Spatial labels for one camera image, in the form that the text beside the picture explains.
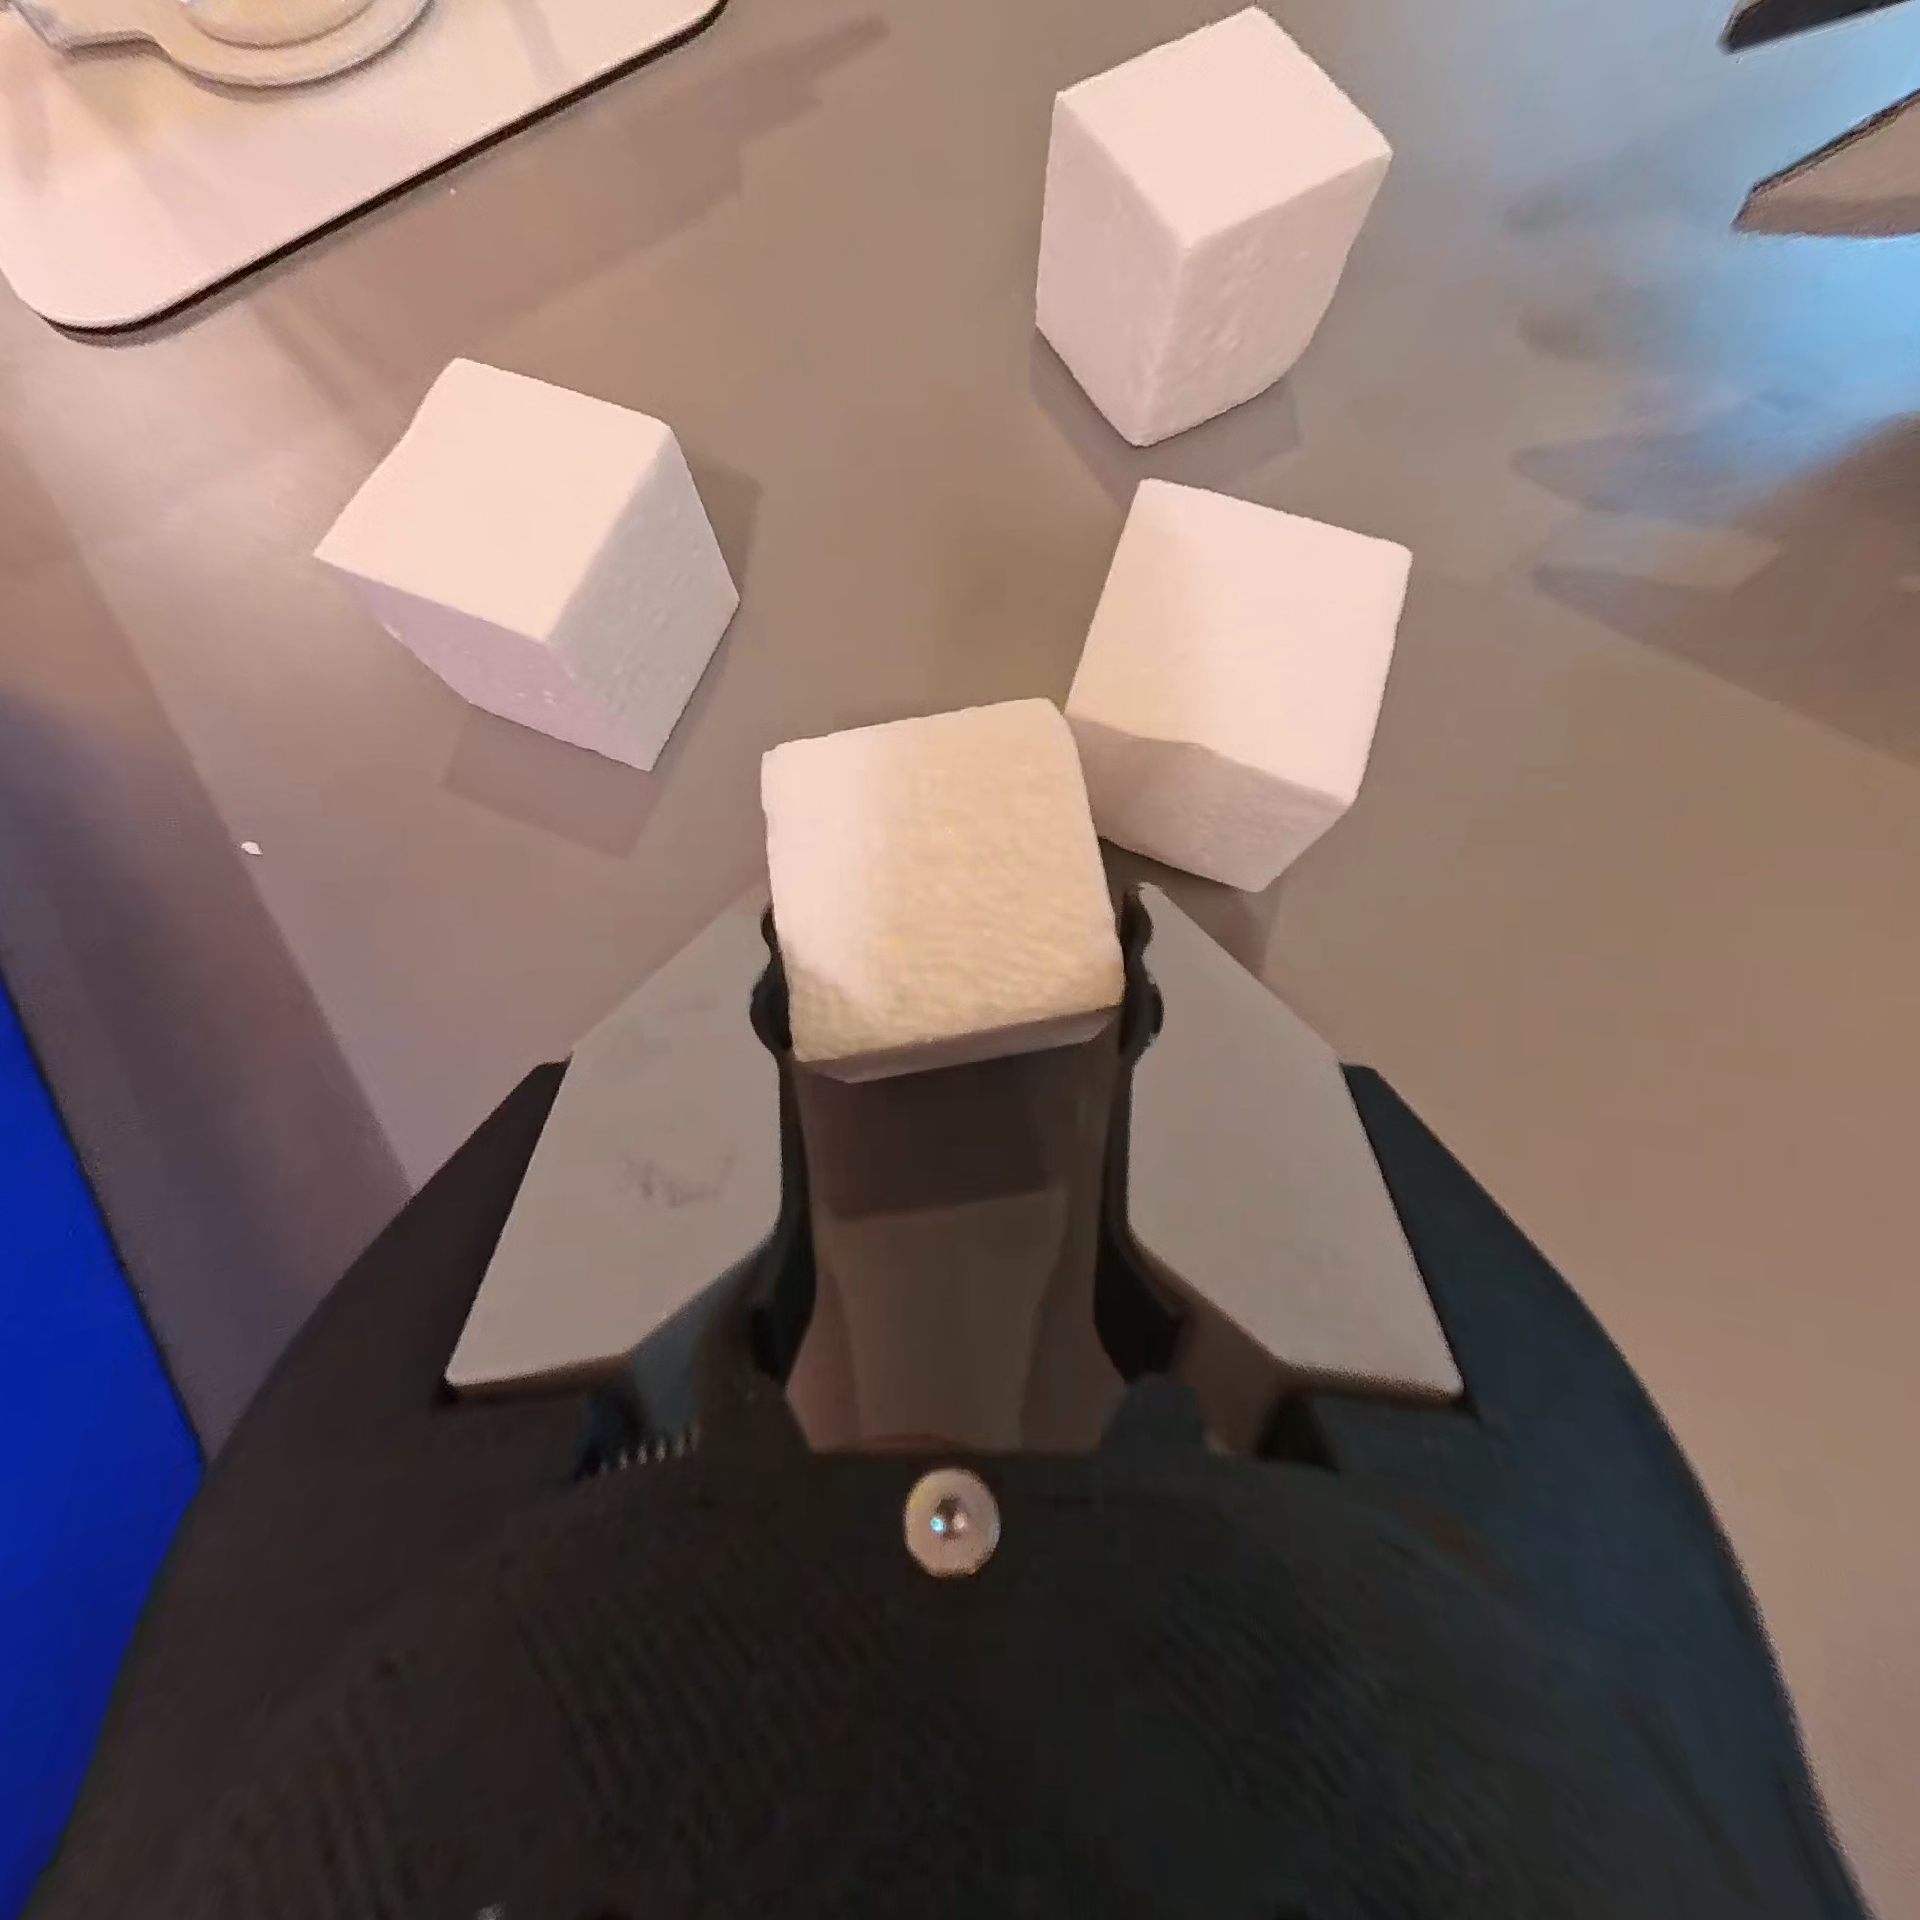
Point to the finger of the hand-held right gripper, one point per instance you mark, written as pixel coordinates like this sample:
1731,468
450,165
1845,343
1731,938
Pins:
1862,196
1862,12

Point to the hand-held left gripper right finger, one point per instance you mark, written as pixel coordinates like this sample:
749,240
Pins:
1277,1202

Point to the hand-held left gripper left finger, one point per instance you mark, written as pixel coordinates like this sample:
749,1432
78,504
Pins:
630,1184

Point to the white foam cube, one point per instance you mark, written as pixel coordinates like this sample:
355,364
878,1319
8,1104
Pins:
1201,226
523,524
1243,675
937,885

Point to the blue plastic bin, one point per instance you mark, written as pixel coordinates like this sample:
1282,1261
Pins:
75,1426

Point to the white-based document stand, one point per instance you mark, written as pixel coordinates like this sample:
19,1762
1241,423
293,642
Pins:
376,181

